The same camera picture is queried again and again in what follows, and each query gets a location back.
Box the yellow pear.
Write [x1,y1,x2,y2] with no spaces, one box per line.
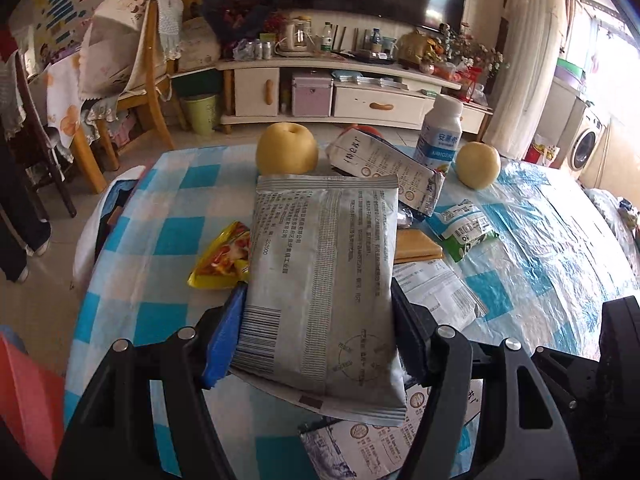
[256,122,319,176]
[454,142,501,190]

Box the white lace covered column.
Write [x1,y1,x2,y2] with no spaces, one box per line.
[483,0,566,159]

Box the yellow snack bag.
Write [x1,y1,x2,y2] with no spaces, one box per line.
[188,221,250,290]

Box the white yogurt drink bottle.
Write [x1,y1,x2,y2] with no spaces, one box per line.
[413,94,463,174]

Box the cream tv cabinet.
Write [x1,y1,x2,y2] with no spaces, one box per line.
[217,56,460,133]

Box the white blue flat packet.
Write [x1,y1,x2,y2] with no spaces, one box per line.
[298,378,484,480]

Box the red apple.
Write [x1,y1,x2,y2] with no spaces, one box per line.
[344,124,383,139]

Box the yellow pear left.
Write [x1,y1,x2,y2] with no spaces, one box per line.
[256,122,319,176]

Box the yellow pear right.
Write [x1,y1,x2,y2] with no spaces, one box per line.
[454,142,501,190]

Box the green white small pouch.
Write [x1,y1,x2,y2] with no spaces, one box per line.
[426,200,499,262]

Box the dark wooden chair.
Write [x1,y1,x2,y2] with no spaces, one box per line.
[9,51,77,220]

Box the electric glass kettle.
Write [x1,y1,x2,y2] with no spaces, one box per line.
[274,16,314,58]

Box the blue white checkered tablecloth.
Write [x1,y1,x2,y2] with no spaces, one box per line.
[64,145,639,479]

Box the white milk carton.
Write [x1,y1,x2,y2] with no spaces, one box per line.
[326,130,445,217]

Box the white washing machine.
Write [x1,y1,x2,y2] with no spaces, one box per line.
[551,99,605,179]

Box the green waste bin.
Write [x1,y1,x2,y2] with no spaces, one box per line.
[181,94,220,136]

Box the white printed paper sheet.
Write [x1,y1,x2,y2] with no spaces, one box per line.
[394,260,488,330]

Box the dark flower bouquet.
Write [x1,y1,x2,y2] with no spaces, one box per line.
[201,0,278,60]

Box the dining table with cloth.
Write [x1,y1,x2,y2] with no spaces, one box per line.
[28,52,106,194]

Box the pink trash bucket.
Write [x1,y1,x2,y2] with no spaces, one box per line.
[1,334,64,479]

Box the grey silver wipes packet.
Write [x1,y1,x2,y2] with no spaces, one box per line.
[231,174,406,426]

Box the wooden chair with cover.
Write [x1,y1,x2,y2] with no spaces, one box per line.
[72,0,182,193]

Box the pink storage box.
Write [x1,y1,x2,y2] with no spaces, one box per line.
[292,72,333,117]

